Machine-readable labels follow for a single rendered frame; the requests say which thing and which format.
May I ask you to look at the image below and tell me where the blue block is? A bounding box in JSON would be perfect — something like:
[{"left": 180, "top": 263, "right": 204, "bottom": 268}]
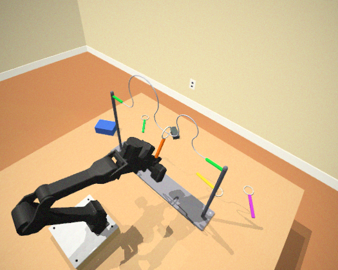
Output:
[{"left": 95, "top": 119, "right": 117, "bottom": 136}]

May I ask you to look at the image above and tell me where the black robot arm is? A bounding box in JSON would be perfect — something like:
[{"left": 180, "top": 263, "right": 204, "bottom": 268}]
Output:
[{"left": 11, "top": 137, "right": 155, "bottom": 236}]

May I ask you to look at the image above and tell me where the grey wire course on two posts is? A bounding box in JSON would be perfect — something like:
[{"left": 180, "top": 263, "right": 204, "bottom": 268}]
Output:
[{"left": 110, "top": 91, "right": 229, "bottom": 231}]

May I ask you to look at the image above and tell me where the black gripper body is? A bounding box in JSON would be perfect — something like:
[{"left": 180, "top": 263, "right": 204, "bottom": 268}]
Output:
[{"left": 134, "top": 157, "right": 167, "bottom": 183}]

